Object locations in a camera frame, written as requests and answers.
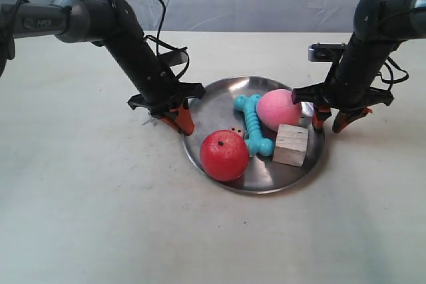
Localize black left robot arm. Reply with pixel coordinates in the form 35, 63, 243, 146
1, 0, 205, 135

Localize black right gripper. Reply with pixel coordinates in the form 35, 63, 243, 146
291, 77, 394, 133

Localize red toy apple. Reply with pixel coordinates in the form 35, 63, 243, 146
199, 130, 249, 182

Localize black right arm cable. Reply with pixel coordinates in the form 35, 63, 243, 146
375, 0, 420, 92

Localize small wooden die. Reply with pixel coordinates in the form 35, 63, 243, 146
229, 126, 246, 139

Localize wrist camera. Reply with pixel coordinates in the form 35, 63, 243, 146
158, 48, 188, 67
308, 43, 347, 62

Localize pink toy peach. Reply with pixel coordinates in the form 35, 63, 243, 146
256, 89, 302, 132

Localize wooden cube block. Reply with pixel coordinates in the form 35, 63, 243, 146
272, 124, 309, 167

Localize turquoise toy bone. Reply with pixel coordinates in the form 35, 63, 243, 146
234, 94, 274, 157

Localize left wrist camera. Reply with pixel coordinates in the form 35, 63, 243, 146
158, 48, 188, 67

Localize pencil X mark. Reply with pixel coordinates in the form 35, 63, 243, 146
141, 115, 159, 127

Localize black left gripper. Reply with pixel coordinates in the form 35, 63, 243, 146
127, 72, 205, 136

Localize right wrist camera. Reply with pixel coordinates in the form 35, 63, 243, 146
308, 43, 347, 62

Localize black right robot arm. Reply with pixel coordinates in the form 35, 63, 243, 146
292, 0, 425, 133

